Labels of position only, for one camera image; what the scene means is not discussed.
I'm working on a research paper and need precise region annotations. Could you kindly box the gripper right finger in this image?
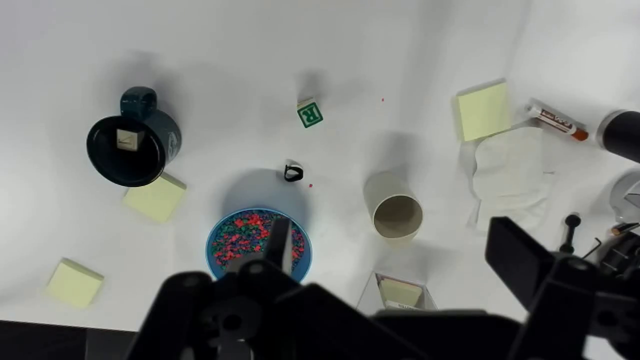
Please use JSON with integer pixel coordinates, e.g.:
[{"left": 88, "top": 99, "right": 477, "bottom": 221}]
[{"left": 485, "top": 216, "right": 640, "bottom": 360}]

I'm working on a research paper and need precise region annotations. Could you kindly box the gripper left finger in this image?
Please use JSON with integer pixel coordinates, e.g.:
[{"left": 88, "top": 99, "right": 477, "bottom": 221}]
[{"left": 127, "top": 218, "right": 381, "bottom": 360}]

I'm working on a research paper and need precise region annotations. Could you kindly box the beige paper cup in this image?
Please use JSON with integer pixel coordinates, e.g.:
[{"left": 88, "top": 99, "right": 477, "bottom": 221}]
[{"left": 363, "top": 171, "right": 424, "bottom": 242}]

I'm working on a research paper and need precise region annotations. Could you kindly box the plain wooden cube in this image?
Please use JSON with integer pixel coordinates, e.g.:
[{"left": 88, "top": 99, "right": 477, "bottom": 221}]
[{"left": 116, "top": 129, "right": 139, "bottom": 152}]

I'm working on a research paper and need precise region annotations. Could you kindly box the black hex key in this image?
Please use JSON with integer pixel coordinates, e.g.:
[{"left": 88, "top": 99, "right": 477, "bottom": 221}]
[{"left": 582, "top": 237, "right": 603, "bottom": 259}]

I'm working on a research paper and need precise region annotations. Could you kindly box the black bolt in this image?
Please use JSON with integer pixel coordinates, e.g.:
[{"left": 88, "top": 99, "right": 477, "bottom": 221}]
[{"left": 559, "top": 213, "right": 582, "bottom": 254}]

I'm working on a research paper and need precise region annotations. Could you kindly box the blue bowl of coloured beads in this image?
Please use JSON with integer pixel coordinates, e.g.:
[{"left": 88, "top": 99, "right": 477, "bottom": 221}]
[{"left": 206, "top": 208, "right": 314, "bottom": 284}]

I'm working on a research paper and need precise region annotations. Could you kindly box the grey round container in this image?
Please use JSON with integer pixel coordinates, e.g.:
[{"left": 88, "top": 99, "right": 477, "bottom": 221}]
[{"left": 609, "top": 172, "right": 640, "bottom": 224}]

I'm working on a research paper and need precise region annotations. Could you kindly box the yellow sticky note pad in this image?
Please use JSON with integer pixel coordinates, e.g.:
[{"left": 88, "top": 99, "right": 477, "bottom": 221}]
[
  {"left": 452, "top": 80, "right": 512, "bottom": 143},
  {"left": 123, "top": 173, "right": 188, "bottom": 224},
  {"left": 46, "top": 258, "right": 105, "bottom": 309}
]

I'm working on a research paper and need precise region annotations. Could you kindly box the black binder clip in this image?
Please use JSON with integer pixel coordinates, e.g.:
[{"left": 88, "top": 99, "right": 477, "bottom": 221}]
[{"left": 283, "top": 161, "right": 305, "bottom": 183}]

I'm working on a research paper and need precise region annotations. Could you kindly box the clear box with sticky notes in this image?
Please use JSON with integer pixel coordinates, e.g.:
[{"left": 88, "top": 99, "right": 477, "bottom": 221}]
[{"left": 357, "top": 271, "right": 439, "bottom": 315}]

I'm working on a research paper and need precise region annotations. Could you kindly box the black cylinder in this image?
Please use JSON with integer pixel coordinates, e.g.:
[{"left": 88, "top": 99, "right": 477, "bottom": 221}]
[{"left": 597, "top": 110, "right": 640, "bottom": 164}]

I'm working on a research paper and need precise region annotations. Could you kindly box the orange marker pen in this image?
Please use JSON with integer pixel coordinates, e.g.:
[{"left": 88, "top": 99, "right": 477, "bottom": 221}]
[{"left": 524, "top": 102, "right": 590, "bottom": 142}]

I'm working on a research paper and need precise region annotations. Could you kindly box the green letter wooden block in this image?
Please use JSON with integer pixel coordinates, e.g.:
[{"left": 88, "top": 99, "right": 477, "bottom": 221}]
[{"left": 296, "top": 98, "right": 324, "bottom": 129}]

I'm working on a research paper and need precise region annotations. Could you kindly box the dark mug with handle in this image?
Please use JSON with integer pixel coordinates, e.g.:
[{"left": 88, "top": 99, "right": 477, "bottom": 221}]
[{"left": 86, "top": 86, "right": 182, "bottom": 188}]

